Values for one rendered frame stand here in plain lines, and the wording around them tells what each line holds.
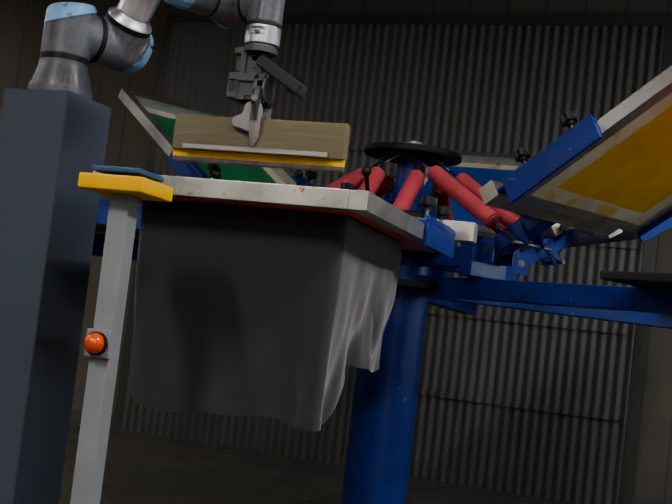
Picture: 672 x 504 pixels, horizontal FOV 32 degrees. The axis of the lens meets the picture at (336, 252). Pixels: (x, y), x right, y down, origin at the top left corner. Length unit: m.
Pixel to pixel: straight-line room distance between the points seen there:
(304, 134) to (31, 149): 0.71
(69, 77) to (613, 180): 1.40
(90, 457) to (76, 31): 1.12
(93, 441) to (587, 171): 1.49
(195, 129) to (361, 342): 0.58
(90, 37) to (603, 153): 1.28
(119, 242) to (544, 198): 1.31
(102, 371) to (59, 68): 0.93
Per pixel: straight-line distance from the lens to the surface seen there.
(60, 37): 2.85
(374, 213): 2.24
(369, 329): 2.57
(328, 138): 2.37
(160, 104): 4.62
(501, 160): 4.94
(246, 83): 2.44
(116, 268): 2.14
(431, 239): 2.68
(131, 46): 2.92
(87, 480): 2.16
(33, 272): 2.73
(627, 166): 3.09
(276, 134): 2.41
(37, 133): 2.78
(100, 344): 2.11
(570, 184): 3.06
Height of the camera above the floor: 0.71
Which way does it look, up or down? 4 degrees up
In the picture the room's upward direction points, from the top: 7 degrees clockwise
